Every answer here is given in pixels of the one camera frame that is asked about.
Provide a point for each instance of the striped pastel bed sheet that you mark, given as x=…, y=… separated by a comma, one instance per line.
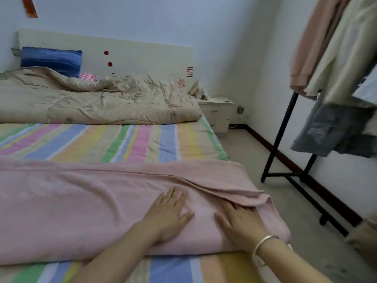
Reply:
x=118, y=141

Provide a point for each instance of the light blue hanging garment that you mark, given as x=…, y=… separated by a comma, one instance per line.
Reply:
x=368, y=85

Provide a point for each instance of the pink hanging garment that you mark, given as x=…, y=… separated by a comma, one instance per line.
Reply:
x=318, y=38

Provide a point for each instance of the white headboard with red dots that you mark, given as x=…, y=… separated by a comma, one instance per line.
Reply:
x=147, y=53

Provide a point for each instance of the wall switch plate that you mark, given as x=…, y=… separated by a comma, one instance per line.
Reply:
x=16, y=52

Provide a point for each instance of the cream plush toy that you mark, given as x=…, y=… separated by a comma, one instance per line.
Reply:
x=197, y=90

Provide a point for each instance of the white nightstand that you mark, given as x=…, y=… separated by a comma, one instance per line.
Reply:
x=218, y=115

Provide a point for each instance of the pink fleece blanket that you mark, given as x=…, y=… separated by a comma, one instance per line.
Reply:
x=88, y=203

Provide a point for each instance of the person's left hand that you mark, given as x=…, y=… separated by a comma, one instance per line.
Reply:
x=165, y=215

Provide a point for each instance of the blue pillow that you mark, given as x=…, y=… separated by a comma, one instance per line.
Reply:
x=52, y=60

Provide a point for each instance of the cream hanging garment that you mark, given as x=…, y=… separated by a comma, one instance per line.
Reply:
x=347, y=50

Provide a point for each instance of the person's right forearm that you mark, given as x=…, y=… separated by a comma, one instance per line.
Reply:
x=294, y=265

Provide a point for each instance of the person's left forearm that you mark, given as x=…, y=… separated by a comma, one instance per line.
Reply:
x=112, y=259

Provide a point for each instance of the grey hanging garment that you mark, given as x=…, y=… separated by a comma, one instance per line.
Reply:
x=336, y=129

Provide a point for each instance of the dark brown baseboard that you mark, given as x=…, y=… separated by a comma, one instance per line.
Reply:
x=300, y=174

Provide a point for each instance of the beige quilt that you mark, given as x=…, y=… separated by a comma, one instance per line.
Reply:
x=106, y=97

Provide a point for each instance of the red wall hanging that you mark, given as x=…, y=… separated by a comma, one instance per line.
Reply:
x=29, y=6

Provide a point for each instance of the plastic covered beige coat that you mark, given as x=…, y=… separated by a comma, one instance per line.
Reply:
x=364, y=238

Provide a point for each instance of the person's right hand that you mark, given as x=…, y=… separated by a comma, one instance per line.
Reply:
x=241, y=224

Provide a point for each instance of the pink patterned pillow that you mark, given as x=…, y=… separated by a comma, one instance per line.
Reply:
x=88, y=76

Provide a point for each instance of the black wall plug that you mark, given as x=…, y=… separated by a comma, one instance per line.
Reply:
x=240, y=109

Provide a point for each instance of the black clothes rack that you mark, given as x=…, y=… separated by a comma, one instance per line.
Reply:
x=277, y=150

